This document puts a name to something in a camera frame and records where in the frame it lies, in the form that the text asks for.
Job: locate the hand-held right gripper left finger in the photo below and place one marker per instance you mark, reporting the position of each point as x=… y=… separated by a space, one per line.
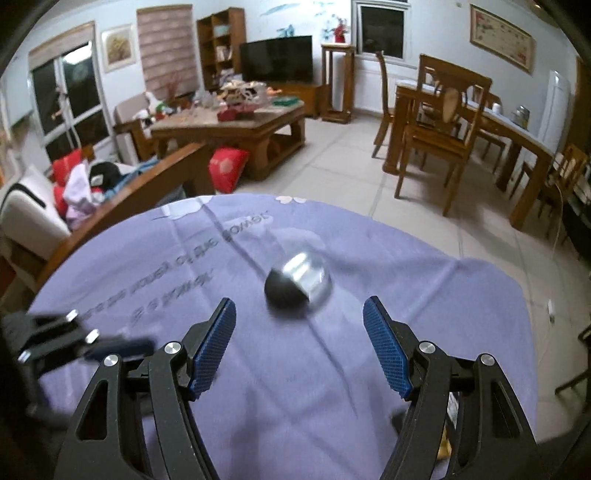
x=214 y=346

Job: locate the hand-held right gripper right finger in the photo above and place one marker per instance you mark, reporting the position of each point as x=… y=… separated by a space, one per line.
x=385 y=350

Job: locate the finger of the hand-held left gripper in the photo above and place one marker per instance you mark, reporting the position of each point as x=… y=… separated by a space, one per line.
x=69 y=337

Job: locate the purple printed tablecloth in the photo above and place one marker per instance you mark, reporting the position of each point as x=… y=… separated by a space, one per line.
x=286 y=392

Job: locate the wooden sofa white cushions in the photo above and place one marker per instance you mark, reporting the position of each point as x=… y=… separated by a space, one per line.
x=27 y=217

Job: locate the pile of clothes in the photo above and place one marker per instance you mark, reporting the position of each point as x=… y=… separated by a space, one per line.
x=78 y=189

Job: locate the black cap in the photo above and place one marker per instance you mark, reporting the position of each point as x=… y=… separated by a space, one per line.
x=104 y=171

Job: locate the white power strip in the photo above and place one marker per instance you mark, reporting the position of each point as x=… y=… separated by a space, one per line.
x=551 y=310

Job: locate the red gift bag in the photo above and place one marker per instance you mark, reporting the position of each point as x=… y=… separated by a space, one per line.
x=228 y=168

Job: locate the wooden coffee table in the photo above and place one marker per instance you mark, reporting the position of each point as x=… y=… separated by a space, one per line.
x=231 y=134

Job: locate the wooden dining chair oval panel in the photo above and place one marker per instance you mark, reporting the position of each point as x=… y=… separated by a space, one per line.
x=443 y=129

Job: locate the glass balcony door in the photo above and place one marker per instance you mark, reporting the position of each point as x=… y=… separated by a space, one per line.
x=74 y=106

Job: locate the red box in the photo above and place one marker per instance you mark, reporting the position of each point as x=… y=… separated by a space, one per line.
x=236 y=111

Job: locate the wooden dining chair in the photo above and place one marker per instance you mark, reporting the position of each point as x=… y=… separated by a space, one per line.
x=382 y=101
x=565 y=175
x=494 y=99

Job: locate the wooden dining table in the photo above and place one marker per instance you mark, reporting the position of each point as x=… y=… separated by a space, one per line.
x=508 y=131

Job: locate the green box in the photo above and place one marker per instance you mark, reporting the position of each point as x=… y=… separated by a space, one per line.
x=286 y=101

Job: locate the wooden television cabinet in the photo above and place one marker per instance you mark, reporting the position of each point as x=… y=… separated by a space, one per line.
x=300 y=99

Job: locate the small white cup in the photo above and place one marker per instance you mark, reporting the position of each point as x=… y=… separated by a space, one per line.
x=497 y=108

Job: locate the metal pot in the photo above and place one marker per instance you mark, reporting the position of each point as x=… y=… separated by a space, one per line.
x=521 y=116

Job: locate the tall wooden stand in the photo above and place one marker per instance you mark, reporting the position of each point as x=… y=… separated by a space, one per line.
x=338 y=83

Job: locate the small framed yellow picture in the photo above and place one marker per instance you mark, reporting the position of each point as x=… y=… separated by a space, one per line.
x=118 y=48

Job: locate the black flat television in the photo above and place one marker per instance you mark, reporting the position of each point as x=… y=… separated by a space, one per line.
x=277 y=59

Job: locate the white standing air conditioner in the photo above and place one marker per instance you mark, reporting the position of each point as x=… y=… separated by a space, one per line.
x=556 y=110

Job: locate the striped roller blind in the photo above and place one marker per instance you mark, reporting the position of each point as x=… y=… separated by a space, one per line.
x=165 y=50

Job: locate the wooden bookshelf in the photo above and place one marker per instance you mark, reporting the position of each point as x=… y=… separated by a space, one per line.
x=221 y=46

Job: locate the dark window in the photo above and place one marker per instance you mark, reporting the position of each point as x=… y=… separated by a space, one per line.
x=381 y=30

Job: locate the red ornament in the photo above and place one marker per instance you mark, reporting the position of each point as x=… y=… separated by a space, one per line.
x=340 y=31

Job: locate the framed floral embroidery picture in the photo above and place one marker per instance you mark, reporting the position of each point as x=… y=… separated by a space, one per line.
x=503 y=37

